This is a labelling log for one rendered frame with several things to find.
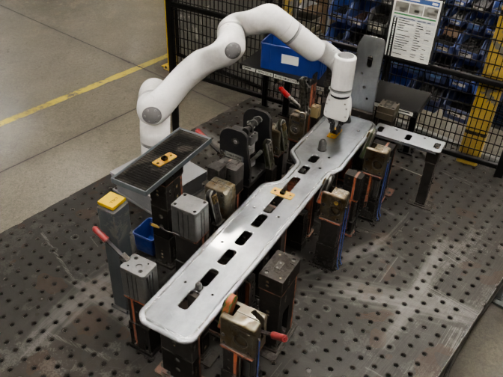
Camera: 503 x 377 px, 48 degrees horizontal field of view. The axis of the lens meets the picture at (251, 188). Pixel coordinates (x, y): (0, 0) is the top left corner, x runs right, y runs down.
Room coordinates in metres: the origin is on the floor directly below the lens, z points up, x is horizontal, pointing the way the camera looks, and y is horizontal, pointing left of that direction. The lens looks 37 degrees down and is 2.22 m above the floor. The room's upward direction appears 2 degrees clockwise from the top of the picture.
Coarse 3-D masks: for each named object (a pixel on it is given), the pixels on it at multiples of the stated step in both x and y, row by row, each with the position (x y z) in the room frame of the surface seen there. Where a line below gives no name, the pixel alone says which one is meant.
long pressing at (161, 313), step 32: (320, 128) 2.07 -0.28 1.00; (352, 128) 2.08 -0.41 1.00; (320, 160) 1.82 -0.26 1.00; (256, 192) 1.60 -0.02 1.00; (224, 224) 1.42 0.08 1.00; (288, 224) 1.44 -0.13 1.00; (192, 256) 1.26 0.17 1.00; (256, 256) 1.28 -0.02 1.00; (160, 288) 1.13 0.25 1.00; (192, 288) 1.14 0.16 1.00; (224, 288) 1.14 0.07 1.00; (160, 320) 1.01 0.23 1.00; (192, 320) 1.02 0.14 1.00
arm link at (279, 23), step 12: (240, 12) 2.01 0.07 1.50; (252, 12) 1.97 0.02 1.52; (264, 12) 1.95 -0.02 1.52; (276, 12) 1.95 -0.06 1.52; (240, 24) 2.01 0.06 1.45; (252, 24) 1.96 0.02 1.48; (264, 24) 1.94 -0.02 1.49; (276, 24) 1.94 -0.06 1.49; (288, 24) 1.95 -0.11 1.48; (276, 36) 1.96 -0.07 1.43; (288, 36) 1.95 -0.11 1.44
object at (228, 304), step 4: (228, 296) 1.01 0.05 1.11; (232, 296) 1.01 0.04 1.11; (236, 296) 1.02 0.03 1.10; (224, 300) 1.01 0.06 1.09; (228, 300) 1.00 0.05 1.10; (232, 300) 1.00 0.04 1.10; (236, 300) 1.02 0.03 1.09; (224, 304) 1.00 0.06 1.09; (228, 304) 1.00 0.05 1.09; (232, 304) 1.00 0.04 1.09; (224, 308) 1.00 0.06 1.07; (228, 308) 1.00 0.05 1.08; (232, 308) 1.01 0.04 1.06; (228, 312) 1.00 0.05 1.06; (232, 312) 1.02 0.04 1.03
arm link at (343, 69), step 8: (336, 56) 2.01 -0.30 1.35; (344, 56) 2.00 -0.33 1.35; (352, 56) 2.01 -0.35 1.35; (336, 64) 1.99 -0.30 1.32; (344, 64) 1.97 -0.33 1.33; (352, 64) 1.98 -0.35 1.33; (336, 72) 1.99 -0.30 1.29; (344, 72) 1.97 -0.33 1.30; (352, 72) 1.98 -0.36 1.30; (336, 80) 1.98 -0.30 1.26; (344, 80) 1.97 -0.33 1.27; (352, 80) 1.99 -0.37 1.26; (336, 88) 1.98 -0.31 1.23; (344, 88) 1.97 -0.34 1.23
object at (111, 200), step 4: (112, 192) 1.36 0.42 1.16; (104, 196) 1.34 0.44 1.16; (108, 196) 1.34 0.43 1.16; (112, 196) 1.34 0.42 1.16; (116, 196) 1.35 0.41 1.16; (120, 196) 1.35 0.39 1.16; (100, 200) 1.32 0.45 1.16; (104, 200) 1.32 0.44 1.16; (108, 200) 1.32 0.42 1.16; (112, 200) 1.32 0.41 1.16; (116, 200) 1.32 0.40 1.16; (120, 200) 1.32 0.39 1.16; (124, 200) 1.34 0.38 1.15; (100, 204) 1.31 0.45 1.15; (104, 204) 1.30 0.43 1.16; (108, 204) 1.30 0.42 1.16; (112, 204) 1.31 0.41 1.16; (116, 204) 1.31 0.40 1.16; (120, 204) 1.32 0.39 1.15; (108, 208) 1.30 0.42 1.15; (112, 208) 1.29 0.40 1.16
